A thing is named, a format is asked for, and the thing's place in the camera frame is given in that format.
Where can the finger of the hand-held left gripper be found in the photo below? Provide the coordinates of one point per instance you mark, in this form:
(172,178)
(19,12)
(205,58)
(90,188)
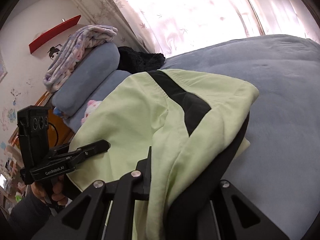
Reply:
(78,156)
(95,146)

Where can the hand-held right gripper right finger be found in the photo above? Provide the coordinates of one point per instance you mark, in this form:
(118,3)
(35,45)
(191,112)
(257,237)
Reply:
(232,205)

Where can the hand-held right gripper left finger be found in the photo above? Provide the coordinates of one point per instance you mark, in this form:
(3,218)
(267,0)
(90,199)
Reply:
(145,180)

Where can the green and black jacket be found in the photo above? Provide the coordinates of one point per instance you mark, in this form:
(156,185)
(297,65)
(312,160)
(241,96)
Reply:
(140,110)

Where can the person's left forearm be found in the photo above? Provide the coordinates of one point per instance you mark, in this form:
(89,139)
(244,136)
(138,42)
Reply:
(27,215)

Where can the person's left hand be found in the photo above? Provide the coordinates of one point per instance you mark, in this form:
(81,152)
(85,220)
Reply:
(59,188)

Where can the orange wooden headboard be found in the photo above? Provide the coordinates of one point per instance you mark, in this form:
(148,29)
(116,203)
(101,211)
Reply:
(63,132)

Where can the pink and white plush toy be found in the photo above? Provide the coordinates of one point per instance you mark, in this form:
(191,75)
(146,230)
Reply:
(90,108)

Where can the cluttered shelf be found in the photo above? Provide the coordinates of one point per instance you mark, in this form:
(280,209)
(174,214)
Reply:
(8,180)

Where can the blue pillow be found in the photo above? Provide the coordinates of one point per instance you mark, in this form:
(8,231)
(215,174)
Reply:
(90,72)
(100,90)

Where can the folded floral blanket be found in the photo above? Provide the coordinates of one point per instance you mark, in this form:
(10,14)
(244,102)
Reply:
(72,47)

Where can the black knitted cloth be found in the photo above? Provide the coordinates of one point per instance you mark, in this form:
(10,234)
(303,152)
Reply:
(140,60)

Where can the blue bed blanket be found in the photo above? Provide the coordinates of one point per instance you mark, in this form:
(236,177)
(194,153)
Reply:
(275,105)

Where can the floral sheer curtain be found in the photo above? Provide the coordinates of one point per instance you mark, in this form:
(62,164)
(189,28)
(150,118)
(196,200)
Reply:
(187,12)

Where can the wall picture frame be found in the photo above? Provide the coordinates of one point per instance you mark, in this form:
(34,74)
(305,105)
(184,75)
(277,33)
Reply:
(2,70)

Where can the black wall sticker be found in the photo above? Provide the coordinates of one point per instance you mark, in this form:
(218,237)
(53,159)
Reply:
(53,51)

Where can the red wall shelf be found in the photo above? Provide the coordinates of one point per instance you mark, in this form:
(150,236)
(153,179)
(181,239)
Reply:
(50,35)

